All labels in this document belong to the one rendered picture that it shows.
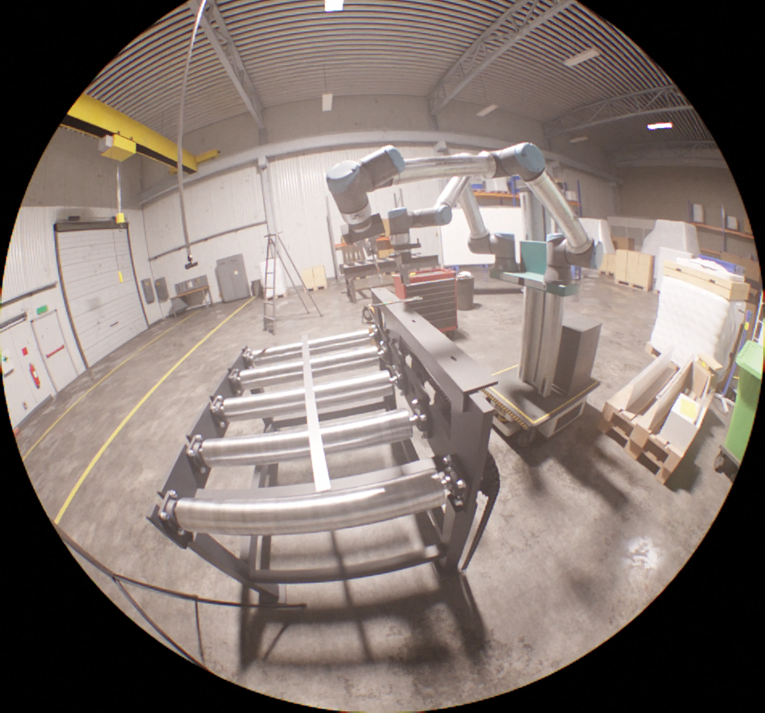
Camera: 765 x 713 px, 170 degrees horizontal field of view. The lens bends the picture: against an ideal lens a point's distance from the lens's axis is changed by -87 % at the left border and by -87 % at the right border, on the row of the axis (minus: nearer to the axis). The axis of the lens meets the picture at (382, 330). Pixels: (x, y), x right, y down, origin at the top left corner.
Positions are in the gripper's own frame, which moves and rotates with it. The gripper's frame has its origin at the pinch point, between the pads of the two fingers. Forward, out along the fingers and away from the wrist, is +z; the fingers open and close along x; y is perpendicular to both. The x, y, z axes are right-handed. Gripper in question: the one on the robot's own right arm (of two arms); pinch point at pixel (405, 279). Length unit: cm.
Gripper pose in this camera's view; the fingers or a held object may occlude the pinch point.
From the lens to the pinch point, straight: 122.8
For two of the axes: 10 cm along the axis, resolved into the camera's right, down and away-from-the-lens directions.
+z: 1.2, 9.3, 3.5
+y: -9.7, 1.8, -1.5
